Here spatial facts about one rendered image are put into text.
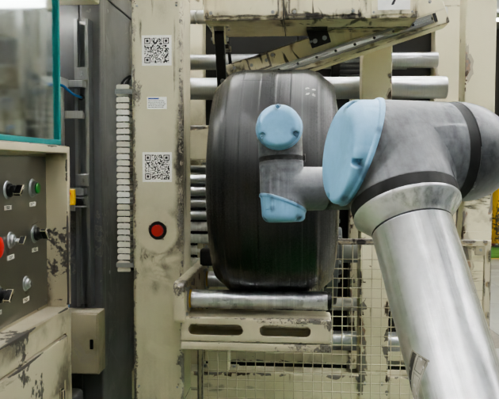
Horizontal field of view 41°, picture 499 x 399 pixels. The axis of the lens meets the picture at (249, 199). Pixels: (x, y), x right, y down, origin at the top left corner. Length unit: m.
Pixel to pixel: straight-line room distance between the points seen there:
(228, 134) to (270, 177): 0.40
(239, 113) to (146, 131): 0.30
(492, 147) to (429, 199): 0.11
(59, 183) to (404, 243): 1.04
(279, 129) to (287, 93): 0.46
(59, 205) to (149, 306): 0.36
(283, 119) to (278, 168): 0.08
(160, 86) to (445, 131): 1.06
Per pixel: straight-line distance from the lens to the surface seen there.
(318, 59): 2.05
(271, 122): 1.08
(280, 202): 1.08
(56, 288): 1.60
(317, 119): 1.48
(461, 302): 0.65
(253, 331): 1.59
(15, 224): 1.42
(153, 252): 1.69
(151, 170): 1.68
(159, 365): 1.75
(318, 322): 1.58
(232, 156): 1.45
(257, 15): 1.95
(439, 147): 0.72
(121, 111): 1.71
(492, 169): 0.77
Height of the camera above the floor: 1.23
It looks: 3 degrees down
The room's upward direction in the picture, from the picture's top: straight up
